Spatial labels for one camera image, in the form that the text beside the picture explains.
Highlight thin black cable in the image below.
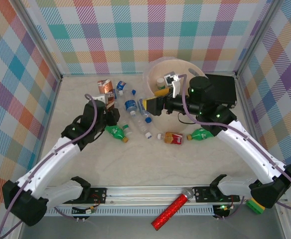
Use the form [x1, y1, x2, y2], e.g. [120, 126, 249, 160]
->
[177, 112, 199, 125]

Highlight red glitter toy microphone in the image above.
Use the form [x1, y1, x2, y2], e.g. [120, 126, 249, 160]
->
[151, 188, 195, 231]

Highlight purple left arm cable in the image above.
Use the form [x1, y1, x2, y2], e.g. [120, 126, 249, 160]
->
[0, 94, 99, 239]

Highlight clear bottle wide blue label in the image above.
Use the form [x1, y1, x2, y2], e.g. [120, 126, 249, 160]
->
[124, 98, 138, 118]

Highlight orange drink bottle red label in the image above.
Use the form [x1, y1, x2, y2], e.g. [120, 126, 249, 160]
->
[156, 131, 185, 146]

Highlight grey slotted cable duct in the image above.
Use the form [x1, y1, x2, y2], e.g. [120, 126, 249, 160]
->
[45, 206, 217, 218]

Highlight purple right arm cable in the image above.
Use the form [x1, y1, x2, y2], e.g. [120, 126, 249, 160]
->
[177, 74, 291, 212]

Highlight green bottle orange cap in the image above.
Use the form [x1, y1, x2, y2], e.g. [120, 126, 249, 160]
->
[104, 125, 131, 143]
[186, 128, 215, 142]

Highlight brown label drink bottle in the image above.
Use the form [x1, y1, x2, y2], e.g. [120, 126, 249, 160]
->
[97, 79, 118, 111]

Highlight aluminium frame post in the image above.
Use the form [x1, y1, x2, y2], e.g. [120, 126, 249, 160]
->
[234, 0, 283, 78]
[17, 0, 63, 81]

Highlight white cap bottle green label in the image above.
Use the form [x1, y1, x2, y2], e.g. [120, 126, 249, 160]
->
[156, 77, 166, 91]

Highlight small bottle white green cap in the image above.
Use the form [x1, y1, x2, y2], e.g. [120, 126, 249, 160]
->
[121, 123, 133, 137]

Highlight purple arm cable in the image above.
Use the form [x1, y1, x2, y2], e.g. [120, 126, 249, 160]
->
[177, 74, 291, 212]
[0, 94, 99, 239]

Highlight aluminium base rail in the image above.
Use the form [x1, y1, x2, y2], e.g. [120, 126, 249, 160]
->
[45, 185, 286, 207]

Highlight beige round bin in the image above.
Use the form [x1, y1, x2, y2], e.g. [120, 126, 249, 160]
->
[145, 58, 207, 133]

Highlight green yellow toy block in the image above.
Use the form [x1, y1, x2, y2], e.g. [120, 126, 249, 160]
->
[245, 198, 266, 215]

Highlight small connector with wires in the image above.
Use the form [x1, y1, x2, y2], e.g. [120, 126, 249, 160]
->
[72, 205, 101, 215]
[214, 203, 236, 220]

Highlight long clear bottle without label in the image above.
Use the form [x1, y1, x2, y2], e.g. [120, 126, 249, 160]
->
[118, 109, 153, 139]

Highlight clear bottle pale label blue cap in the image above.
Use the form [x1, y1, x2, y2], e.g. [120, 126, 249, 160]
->
[137, 97, 153, 124]

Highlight clear bottle round logo label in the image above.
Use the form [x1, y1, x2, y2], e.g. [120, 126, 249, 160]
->
[115, 79, 137, 97]

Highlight black flat rectangular case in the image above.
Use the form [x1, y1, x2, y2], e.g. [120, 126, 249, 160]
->
[205, 73, 238, 108]

